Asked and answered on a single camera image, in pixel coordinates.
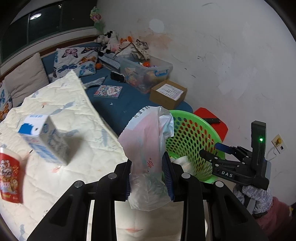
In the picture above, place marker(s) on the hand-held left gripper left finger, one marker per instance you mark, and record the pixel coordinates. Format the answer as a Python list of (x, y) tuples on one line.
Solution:
[(120, 176)]

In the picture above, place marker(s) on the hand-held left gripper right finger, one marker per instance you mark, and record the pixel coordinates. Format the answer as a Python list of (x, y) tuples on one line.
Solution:
[(167, 178)]

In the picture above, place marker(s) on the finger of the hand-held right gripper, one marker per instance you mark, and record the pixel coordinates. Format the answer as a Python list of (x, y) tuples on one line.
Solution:
[(223, 147), (207, 155)]

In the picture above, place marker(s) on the green plastic basket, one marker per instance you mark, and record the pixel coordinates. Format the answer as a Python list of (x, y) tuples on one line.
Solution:
[(196, 129)]

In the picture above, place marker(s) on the clear pink plastic bag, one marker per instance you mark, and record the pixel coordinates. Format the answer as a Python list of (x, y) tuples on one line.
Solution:
[(143, 148)]

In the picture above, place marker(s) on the person's right forearm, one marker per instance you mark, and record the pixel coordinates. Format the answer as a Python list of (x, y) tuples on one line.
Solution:
[(277, 217)]

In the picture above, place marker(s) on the person's right hand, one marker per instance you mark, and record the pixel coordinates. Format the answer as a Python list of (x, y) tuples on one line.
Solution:
[(259, 197)]

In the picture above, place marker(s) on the black remote control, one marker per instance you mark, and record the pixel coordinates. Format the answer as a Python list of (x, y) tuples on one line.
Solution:
[(211, 120)]

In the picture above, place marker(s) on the red stool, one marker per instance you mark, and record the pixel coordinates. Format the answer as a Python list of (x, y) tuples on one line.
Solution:
[(203, 113)]

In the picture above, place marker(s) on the blue bed sheet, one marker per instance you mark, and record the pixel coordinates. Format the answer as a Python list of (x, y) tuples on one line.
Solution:
[(129, 104)]

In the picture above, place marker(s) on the cardboard box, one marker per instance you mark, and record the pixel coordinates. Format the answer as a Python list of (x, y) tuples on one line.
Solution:
[(159, 97)]

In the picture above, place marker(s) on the blue white milk carton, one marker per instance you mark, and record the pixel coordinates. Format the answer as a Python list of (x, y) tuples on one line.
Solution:
[(48, 143)]

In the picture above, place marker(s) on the colourful picture book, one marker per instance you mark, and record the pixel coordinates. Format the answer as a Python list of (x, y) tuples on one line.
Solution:
[(108, 90)]

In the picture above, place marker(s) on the white quilted blanket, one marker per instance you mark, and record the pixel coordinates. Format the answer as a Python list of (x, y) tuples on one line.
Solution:
[(69, 97)]

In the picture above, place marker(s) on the blue patterned cloth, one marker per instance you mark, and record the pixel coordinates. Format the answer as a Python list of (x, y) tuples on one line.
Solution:
[(97, 82)]

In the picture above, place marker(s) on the black game console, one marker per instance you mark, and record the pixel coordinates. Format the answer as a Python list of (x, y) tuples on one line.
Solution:
[(118, 76)]

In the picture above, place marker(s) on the clear storage bin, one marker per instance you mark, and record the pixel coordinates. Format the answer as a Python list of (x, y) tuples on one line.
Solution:
[(138, 74)]

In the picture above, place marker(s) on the red printed paper cup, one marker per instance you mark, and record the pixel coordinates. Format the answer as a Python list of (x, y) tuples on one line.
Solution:
[(9, 176)]

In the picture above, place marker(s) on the small orange ball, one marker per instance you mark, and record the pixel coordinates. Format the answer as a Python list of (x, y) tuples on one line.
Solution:
[(99, 66)]

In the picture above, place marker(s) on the grey patterned pouch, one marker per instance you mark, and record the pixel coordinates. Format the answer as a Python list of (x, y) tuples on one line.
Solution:
[(109, 60)]

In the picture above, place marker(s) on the butterfly print pillow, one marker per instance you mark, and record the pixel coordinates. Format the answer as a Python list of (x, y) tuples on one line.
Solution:
[(74, 60), (3, 102)]

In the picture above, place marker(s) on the patterned plush toy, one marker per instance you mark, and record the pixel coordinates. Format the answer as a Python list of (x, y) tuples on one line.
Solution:
[(141, 48)]

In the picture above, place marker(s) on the orange fox plush toy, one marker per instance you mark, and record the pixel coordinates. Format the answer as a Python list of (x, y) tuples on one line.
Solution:
[(126, 41)]

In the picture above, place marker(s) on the beige pillow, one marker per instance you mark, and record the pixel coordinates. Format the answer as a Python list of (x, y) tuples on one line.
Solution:
[(25, 78)]

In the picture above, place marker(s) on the cow plush toy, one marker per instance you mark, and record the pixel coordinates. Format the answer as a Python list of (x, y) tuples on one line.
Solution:
[(108, 39)]

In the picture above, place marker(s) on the window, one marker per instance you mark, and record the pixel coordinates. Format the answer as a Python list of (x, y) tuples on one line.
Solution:
[(46, 20)]

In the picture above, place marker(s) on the wall outlet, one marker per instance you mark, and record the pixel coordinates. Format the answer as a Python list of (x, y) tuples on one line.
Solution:
[(278, 141)]

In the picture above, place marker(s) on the flower wall decoration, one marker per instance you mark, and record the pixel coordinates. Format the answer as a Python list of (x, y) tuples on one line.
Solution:
[(96, 17)]

